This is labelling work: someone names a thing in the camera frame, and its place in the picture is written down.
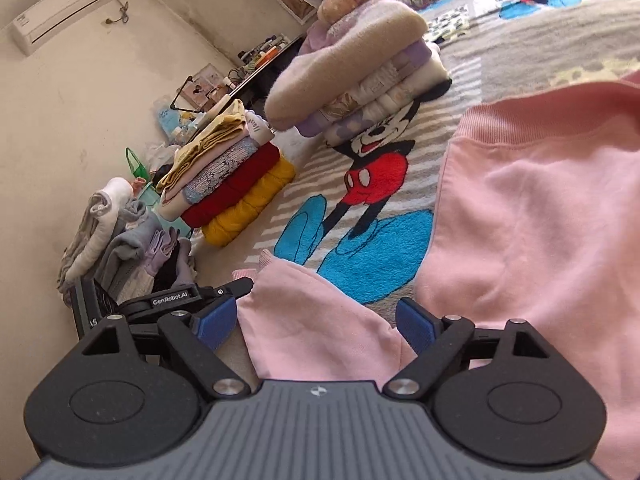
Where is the picture frame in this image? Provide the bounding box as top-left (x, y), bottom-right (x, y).
top-left (182, 64), bottom-right (224, 111)

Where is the cream patterned folded garment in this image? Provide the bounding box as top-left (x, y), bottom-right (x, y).
top-left (320, 57), bottom-right (451, 122)

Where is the white plastic bag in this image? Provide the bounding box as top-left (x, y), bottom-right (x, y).
top-left (144, 142), bottom-right (177, 172)

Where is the purple folded garment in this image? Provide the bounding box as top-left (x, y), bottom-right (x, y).
top-left (297, 39), bottom-right (435, 137)

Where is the white air conditioner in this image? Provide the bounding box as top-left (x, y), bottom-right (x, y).
top-left (11, 0), bottom-right (115, 55)

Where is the mustard yellow folded garment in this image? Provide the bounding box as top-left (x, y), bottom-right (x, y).
top-left (156, 99), bottom-right (247, 194)

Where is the yellow padded folded jacket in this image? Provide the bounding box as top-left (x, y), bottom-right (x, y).
top-left (202, 155), bottom-right (297, 248)

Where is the white printed sock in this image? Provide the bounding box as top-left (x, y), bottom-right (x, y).
top-left (242, 110), bottom-right (275, 147)

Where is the row of small bottles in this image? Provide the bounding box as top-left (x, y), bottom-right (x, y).
top-left (237, 33), bottom-right (292, 69)

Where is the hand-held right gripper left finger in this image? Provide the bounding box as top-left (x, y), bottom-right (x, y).
top-left (77, 296), bottom-right (252, 396)

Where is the grey blue patterned folded garment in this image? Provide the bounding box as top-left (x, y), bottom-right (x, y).
top-left (182, 137), bottom-right (259, 206)

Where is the dark low table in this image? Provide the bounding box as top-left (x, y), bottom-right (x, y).
top-left (219, 35), bottom-right (309, 112)

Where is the black folding stand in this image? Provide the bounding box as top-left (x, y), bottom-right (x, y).
top-left (170, 76), bottom-right (237, 112)

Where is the lilac floral folded garment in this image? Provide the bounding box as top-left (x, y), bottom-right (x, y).
top-left (324, 100), bottom-right (393, 149)

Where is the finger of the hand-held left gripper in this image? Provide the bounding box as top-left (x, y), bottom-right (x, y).
top-left (200, 278), bottom-right (254, 302)

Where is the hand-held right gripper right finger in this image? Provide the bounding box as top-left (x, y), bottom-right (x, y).
top-left (382, 297), bottom-right (553, 401)

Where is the beige plush folded garment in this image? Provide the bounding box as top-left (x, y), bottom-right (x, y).
top-left (264, 0), bottom-right (429, 132)

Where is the green mesh bag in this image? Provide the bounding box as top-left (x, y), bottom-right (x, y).
top-left (124, 147), bottom-right (152, 187)

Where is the light blue packet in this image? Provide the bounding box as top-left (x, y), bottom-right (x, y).
top-left (152, 97), bottom-right (179, 137)

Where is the mint green plastic basket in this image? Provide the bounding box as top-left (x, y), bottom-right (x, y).
top-left (142, 181), bottom-right (194, 241)

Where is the pile of unfolded clothes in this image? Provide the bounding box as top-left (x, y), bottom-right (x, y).
top-left (56, 177), bottom-right (199, 307)

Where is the dangling wall cord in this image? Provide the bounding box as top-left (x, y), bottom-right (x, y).
top-left (104, 0), bottom-right (152, 27)

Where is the pink sweatshirt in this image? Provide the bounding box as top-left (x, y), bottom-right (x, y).
top-left (232, 67), bottom-right (640, 480)

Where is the cartoon mouse printed blanket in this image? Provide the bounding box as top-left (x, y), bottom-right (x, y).
top-left (192, 0), bottom-right (640, 341)

